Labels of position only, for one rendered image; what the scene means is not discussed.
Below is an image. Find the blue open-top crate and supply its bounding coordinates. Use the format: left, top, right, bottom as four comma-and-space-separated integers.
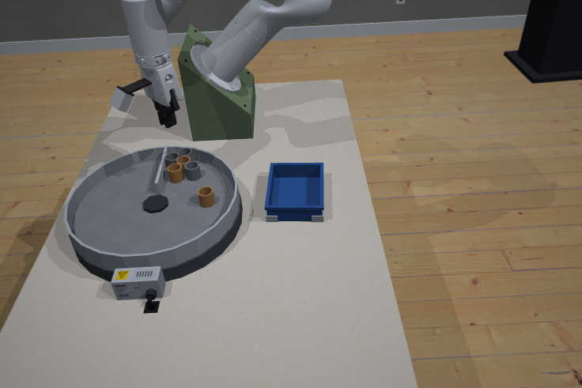
265, 163, 324, 222

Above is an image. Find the bronze bushing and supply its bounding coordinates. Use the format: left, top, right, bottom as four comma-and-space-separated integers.
176, 156, 191, 175
167, 164, 184, 183
198, 186, 215, 208

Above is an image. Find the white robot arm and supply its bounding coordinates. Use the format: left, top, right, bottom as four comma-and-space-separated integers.
110, 0, 331, 112

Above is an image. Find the grey steel bushing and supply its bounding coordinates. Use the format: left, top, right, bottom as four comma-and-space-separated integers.
185, 161, 201, 181
165, 153, 180, 167
178, 148, 194, 161

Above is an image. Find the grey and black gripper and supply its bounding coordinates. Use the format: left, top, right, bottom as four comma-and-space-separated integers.
139, 60, 183, 128

